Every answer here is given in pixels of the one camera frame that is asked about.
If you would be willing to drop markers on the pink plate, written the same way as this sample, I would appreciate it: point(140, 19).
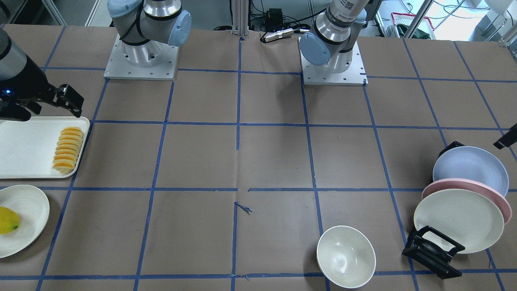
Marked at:
point(465, 184)

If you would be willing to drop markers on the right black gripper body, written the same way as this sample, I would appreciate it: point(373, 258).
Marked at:
point(35, 83)

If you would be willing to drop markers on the cream bowl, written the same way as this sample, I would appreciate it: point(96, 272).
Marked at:
point(346, 257)

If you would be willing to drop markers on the aluminium frame post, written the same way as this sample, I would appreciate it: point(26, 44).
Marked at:
point(240, 17)

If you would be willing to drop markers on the cream plate with lemon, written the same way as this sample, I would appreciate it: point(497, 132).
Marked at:
point(33, 208)

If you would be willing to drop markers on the black dish rack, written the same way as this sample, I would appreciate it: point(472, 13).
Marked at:
point(435, 237)

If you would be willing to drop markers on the sliced bread loaf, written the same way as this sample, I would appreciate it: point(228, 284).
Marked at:
point(68, 148)

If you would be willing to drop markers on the blue plate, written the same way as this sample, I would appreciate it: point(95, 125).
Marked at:
point(472, 163)

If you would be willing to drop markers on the cream plate in rack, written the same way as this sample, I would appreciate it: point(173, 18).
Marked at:
point(464, 216)

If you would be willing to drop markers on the white rectangular tray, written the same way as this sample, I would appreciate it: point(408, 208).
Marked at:
point(27, 148)

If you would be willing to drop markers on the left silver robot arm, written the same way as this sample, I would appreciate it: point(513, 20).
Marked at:
point(329, 51)

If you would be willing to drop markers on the yellow lemon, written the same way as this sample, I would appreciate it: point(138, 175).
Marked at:
point(9, 220)

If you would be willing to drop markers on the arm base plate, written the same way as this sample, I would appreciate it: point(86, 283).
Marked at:
point(342, 69)
point(150, 61)

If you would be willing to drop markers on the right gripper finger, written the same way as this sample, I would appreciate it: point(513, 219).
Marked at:
point(68, 98)

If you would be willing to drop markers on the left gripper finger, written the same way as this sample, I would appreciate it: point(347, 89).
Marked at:
point(507, 139)

